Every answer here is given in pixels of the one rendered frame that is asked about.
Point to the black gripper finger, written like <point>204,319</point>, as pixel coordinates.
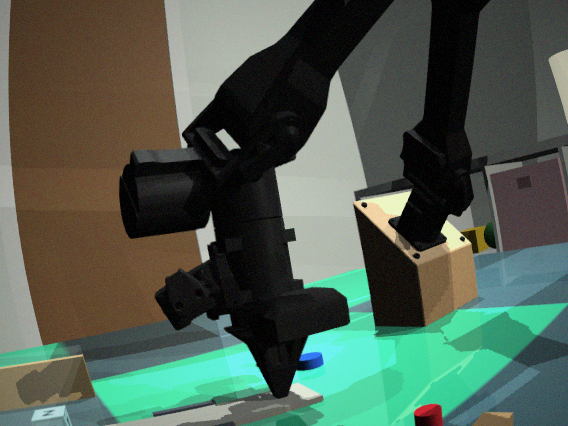
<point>233,331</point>
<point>279,360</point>

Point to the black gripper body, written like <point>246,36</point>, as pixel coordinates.
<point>276,306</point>

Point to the blue flat cylinder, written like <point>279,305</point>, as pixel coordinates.
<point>310,361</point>

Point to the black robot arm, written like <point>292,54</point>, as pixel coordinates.
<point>270,106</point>

